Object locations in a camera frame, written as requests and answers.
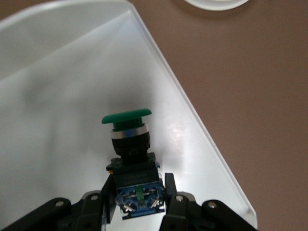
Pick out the white plastic bin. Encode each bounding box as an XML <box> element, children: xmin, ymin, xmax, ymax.
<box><xmin>0</xmin><ymin>0</ymin><xmax>258</xmax><ymax>231</ymax></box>

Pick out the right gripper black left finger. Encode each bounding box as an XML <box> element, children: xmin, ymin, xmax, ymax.
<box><xmin>0</xmin><ymin>172</ymin><xmax>116</xmax><ymax>231</ymax></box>

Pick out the white curved plastic arc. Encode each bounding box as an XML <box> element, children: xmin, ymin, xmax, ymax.
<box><xmin>184</xmin><ymin>0</ymin><xmax>251</xmax><ymax>12</ymax></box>

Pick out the green mushroom push button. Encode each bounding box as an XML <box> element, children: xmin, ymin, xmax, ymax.
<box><xmin>101</xmin><ymin>108</ymin><xmax>167</xmax><ymax>219</ymax></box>

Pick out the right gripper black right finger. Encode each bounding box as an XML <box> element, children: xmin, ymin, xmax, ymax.
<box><xmin>159</xmin><ymin>172</ymin><xmax>260</xmax><ymax>231</ymax></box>

